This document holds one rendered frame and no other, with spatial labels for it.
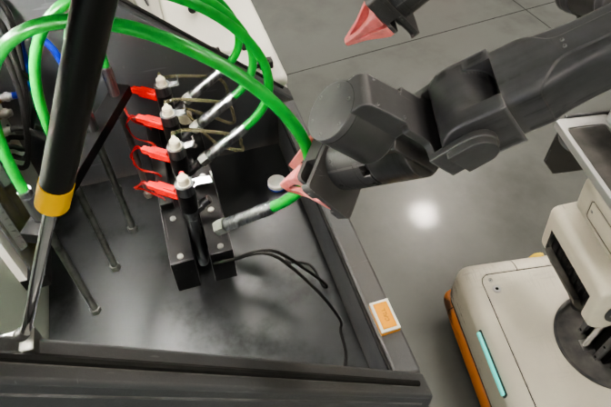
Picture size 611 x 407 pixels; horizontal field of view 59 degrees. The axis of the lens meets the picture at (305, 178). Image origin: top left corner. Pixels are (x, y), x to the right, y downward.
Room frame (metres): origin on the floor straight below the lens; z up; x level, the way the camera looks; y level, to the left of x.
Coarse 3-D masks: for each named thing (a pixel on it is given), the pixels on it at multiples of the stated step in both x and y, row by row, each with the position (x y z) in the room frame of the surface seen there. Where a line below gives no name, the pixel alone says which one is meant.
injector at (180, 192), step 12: (192, 180) 0.52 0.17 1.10; (180, 192) 0.51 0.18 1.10; (192, 192) 0.51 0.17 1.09; (180, 204) 0.51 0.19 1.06; (192, 204) 0.51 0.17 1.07; (204, 204) 0.52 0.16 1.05; (192, 216) 0.51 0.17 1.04; (192, 228) 0.51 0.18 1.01; (204, 252) 0.51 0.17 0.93; (204, 264) 0.51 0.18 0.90
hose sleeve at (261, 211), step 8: (256, 208) 0.43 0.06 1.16; (264, 208) 0.42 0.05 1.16; (232, 216) 0.43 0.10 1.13; (240, 216) 0.43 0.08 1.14; (248, 216) 0.42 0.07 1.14; (256, 216) 0.42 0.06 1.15; (264, 216) 0.42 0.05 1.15; (224, 224) 0.43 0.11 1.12; (232, 224) 0.43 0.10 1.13; (240, 224) 0.42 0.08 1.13
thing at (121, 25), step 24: (24, 24) 0.45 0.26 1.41; (48, 24) 0.44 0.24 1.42; (120, 24) 0.44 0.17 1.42; (144, 24) 0.44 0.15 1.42; (0, 48) 0.44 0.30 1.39; (192, 48) 0.43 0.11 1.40; (240, 72) 0.43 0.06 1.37; (264, 96) 0.42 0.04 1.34; (288, 120) 0.42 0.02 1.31; (0, 144) 0.45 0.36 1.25; (24, 192) 0.45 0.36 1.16
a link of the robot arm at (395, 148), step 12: (396, 144) 0.34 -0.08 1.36; (408, 144) 0.34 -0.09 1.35; (420, 144) 0.35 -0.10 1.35; (384, 156) 0.35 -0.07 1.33; (396, 156) 0.34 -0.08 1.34; (408, 156) 0.34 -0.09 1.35; (420, 156) 0.34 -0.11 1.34; (372, 168) 0.35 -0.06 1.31; (384, 168) 0.34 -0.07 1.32; (396, 168) 0.34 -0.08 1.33; (408, 168) 0.33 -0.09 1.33; (420, 168) 0.34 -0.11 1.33; (432, 168) 0.34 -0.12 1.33; (384, 180) 0.35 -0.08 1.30; (396, 180) 0.34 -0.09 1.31; (408, 180) 0.34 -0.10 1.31
